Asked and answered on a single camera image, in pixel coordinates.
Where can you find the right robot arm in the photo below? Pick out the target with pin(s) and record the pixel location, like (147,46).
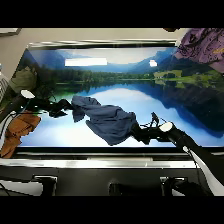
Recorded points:
(186,140)

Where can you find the purple printed garment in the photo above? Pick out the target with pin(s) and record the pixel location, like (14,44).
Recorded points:
(203,46)

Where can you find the blue polo shirt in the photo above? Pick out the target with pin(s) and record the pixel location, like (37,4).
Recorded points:
(110,123)

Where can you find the brown garment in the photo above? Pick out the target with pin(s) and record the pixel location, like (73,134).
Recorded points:
(20,128)

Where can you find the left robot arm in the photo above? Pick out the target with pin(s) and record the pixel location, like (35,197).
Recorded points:
(36,101)

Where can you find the silver frame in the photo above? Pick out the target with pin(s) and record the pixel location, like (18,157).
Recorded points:
(100,163)

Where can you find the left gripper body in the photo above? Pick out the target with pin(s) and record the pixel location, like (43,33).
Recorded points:
(63,105)

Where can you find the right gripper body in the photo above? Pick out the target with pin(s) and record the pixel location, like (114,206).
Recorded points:
(141,134)

